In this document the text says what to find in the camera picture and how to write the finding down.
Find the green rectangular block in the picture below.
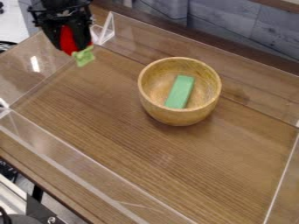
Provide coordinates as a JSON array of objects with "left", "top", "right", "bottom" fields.
[{"left": 164, "top": 75, "right": 195, "bottom": 109}]

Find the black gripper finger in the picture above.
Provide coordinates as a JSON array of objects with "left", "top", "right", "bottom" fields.
[
  {"left": 69, "top": 18, "right": 91, "bottom": 52},
  {"left": 41, "top": 22, "right": 61, "bottom": 50}
]

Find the black metal base bracket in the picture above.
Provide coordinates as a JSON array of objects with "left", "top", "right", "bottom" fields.
[{"left": 25, "top": 195, "right": 67, "bottom": 224}]

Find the clear acrylic enclosure wall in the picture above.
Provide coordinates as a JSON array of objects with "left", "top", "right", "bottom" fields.
[{"left": 0, "top": 16, "right": 299, "bottom": 224}]

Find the black cable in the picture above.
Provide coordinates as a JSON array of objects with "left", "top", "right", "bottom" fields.
[{"left": 0, "top": 206, "right": 13, "bottom": 224}]

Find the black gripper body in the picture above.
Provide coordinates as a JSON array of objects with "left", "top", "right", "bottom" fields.
[{"left": 27, "top": 0, "right": 93, "bottom": 30}]

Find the red plush strawberry green stem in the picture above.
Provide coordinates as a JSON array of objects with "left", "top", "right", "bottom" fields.
[{"left": 59, "top": 24, "right": 97, "bottom": 68}]

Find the clear acrylic corner bracket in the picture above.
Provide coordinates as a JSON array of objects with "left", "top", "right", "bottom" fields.
[{"left": 89, "top": 12, "right": 116, "bottom": 46}]

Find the wooden bowl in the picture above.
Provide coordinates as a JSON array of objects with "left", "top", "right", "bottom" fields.
[{"left": 138, "top": 57, "right": 222, "bottom": 126}]

